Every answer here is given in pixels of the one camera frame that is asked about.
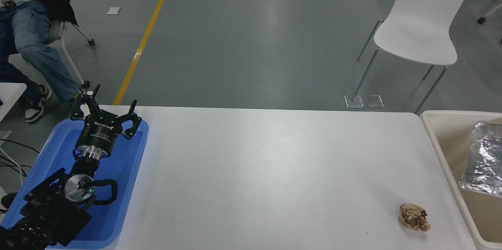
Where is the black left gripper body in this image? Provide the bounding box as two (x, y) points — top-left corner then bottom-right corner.
(75, 111), (123, 154)

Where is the blue plastic tray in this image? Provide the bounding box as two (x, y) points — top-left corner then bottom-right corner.
(0, 118), (149, 249)

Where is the large pale bin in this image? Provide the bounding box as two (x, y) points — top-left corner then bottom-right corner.
(420, 110), (502, 250)

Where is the small white table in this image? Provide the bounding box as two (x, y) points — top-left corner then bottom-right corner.
(0, 82), (27, 121)

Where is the metal floor plate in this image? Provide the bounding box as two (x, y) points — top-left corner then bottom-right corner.
(344, 95), (364, 108)
(364, 95), (384, 108)

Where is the white chair with metal legs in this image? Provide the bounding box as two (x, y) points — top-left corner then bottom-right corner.
(350, 0), (474, 114)

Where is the black floor cable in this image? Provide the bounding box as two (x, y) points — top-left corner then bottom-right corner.
(0, 139), (40, 178)

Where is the white rolling chair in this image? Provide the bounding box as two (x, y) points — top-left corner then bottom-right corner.
(8, 20), (96, 89)

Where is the rectangular foil tray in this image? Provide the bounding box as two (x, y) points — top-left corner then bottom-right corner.
(459, 120), (502, 197)

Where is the crumpled tan paper ball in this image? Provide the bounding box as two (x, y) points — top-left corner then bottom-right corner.
(399, 203), (431, 232)

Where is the person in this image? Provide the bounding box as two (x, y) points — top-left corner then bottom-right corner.
(0, 0), (85, 123)

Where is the white caster leg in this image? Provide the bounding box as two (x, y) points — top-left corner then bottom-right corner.
(477, 1), (502, 25)

